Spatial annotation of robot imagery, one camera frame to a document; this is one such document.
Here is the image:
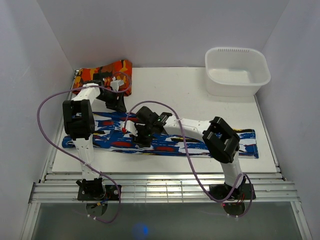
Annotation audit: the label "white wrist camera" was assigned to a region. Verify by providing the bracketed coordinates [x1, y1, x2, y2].
[121, 120, 138, 136]
[110, 78, 125, 92]

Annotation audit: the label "white plastic basin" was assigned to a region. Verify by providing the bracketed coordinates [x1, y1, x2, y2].
[204, 47, 271, 97]

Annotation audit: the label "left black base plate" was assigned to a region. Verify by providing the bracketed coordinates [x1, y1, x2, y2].
[76, 184, 122, 201]

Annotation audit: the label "purple cable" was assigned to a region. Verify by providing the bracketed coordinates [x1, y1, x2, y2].
[36, 71, 133, 224]
[123, 100, 254, 219]

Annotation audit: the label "aluminium rail frame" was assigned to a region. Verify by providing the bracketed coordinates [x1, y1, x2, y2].
[20, 171, 312, 240]

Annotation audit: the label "blue white patterned trousers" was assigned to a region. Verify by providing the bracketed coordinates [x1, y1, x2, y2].
[61, 111, 259, 159]

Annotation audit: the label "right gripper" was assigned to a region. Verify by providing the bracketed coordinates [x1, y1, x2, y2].
[131, 123, 155, 148]

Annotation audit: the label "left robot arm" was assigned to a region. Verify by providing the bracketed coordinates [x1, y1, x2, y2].
[62, 77, 127, 200]

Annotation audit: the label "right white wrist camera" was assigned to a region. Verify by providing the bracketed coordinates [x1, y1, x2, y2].
[121, 120, 138, 136]

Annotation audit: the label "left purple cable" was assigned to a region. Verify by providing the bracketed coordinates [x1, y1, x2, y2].
[36, 71, 133, 224]

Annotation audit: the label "orange camouflage folded trousers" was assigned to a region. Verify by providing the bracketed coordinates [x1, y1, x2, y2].
[72, 59, 133, 97]

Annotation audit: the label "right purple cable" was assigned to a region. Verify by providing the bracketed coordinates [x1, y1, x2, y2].
[123, 100, 254, 219]

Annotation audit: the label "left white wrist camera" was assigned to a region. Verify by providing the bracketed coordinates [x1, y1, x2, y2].
[110, 78, 125, 92]

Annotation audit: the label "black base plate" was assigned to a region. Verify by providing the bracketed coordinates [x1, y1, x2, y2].
[209, 183, 256, 201]
[76, 184, 122, 201]

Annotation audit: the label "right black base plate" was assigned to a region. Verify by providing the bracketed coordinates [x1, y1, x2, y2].
[209, 183, 256, 201]

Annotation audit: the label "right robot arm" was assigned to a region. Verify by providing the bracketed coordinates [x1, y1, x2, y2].
[123, 106, 255, 203]

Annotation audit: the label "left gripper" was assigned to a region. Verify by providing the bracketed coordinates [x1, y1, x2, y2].
[96, 89, 127, 113]

